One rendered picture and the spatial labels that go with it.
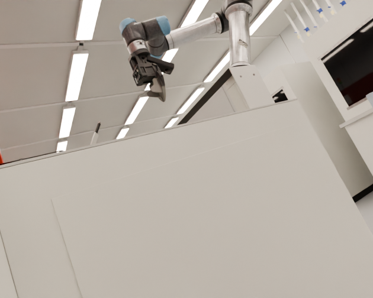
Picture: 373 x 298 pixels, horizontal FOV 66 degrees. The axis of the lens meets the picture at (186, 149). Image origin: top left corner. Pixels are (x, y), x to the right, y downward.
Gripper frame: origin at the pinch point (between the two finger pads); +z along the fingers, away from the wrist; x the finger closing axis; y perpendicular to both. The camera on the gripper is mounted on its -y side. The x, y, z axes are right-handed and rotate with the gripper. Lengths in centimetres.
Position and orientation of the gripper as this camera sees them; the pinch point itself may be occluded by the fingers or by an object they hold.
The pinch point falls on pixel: (164, 98)
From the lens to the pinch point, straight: 111.5
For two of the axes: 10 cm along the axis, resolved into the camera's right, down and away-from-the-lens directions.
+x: 4.3, -3.8, -8.2
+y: -8.1, 2.3, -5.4
